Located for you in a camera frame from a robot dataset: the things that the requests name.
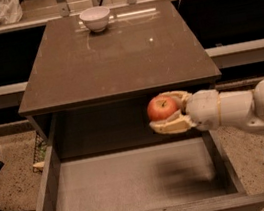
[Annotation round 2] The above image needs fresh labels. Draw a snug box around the brown cabinet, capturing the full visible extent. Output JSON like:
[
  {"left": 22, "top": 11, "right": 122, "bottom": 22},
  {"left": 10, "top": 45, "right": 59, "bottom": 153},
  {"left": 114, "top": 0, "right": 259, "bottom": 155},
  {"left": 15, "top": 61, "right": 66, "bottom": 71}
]
[{"left": 19, "top": 0, "right": 221, "bottom": 159}]

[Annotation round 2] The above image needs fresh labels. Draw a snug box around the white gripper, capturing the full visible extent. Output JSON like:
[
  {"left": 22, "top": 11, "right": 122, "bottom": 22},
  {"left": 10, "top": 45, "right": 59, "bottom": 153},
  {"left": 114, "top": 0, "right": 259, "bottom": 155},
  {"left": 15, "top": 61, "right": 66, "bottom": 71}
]
[{"left": 149, "top": 89, "right": 220, "bottom": 134}]

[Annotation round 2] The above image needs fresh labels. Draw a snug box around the white ceramic bowl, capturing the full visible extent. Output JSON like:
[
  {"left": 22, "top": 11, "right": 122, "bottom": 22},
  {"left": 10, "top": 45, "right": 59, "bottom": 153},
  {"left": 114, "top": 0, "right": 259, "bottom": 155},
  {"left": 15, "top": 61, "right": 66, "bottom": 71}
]
[{"left": 79, "top": 6, "right": 111, "bottom": 33}]

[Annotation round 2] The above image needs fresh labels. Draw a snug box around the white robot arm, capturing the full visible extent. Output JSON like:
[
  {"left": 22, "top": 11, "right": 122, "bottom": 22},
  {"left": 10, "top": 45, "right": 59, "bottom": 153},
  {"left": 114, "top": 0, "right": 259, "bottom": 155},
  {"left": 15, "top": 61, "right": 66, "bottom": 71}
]
[{"left": 147, "top": 80, "right": 264, "bottom": 135}]

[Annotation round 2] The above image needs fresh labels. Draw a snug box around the red apple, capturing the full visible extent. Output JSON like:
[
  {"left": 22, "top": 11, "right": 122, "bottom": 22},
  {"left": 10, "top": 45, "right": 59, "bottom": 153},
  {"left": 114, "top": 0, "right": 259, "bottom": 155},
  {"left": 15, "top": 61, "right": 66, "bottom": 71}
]
[{"left": 147, "top": 95, "right": 178, "bottom": 121}]

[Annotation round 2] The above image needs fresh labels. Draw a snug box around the open top drawer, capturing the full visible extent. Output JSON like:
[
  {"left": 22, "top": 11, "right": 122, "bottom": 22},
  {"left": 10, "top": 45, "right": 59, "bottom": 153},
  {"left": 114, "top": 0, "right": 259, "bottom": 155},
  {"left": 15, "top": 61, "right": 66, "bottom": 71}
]
[{"left": 36, "top": 109, "right": 264, "bottom": 211}]

